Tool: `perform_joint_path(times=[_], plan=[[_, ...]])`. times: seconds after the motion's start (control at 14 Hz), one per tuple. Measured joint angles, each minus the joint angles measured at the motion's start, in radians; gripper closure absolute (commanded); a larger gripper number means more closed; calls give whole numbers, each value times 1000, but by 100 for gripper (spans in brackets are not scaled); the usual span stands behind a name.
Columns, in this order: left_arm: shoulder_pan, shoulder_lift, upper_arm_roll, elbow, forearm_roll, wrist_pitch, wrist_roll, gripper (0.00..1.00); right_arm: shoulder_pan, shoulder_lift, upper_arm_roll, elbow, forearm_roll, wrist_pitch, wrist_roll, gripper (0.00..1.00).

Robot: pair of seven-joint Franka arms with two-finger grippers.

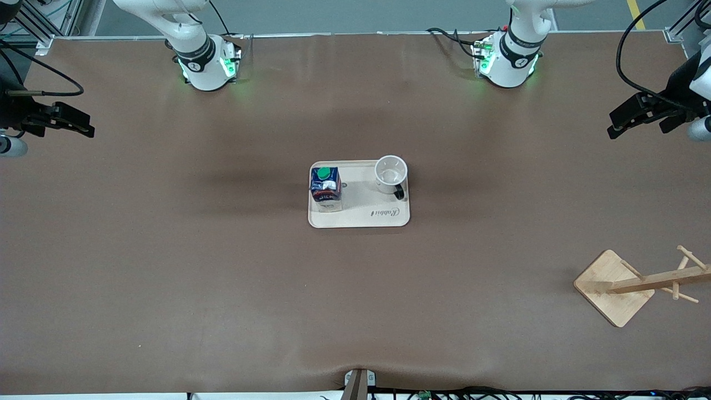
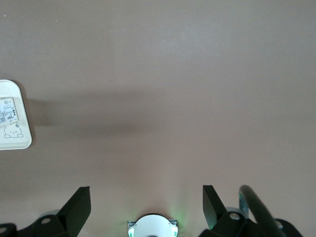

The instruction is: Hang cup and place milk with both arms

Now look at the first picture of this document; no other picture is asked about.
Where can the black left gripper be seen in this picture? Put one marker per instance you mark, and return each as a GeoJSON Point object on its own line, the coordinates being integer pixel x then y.
{"type": "Point", "coordinates": [676, 86]}

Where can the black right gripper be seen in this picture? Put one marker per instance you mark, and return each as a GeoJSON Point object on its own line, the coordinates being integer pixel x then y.
{"type": "Point", "coordinates": [12, 113]}

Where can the blue milk carton green cap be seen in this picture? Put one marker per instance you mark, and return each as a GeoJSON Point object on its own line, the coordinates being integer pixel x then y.
{"type": "Point", "coordinates": [325, 186]}

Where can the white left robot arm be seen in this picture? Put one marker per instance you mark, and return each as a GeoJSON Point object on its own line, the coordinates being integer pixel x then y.
{"type": "Point", "coordinates": [511, 55]}

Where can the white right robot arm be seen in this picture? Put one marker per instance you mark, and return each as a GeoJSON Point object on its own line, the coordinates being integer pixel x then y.
{"type": "Point", "coordinates": [200, 50]}

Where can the wooden mug rack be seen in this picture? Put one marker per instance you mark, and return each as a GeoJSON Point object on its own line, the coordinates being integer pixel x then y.
{"type": "Point", "coordinates": [611, 286]}

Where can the beige plastic tray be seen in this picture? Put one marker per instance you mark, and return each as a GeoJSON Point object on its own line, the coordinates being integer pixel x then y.
{"type": "Point", "coordinates": [366, 214]}

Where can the aluminium frame profile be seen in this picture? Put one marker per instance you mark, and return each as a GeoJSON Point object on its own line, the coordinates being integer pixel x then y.
{"type": "Point", "coordinates": [44, 22]}
{"type": "Point", "coordinates": [686, 25]}

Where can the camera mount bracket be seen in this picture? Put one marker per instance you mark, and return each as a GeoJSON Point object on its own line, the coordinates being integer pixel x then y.
{"type": "Point", "coordinates": [358, 383]}

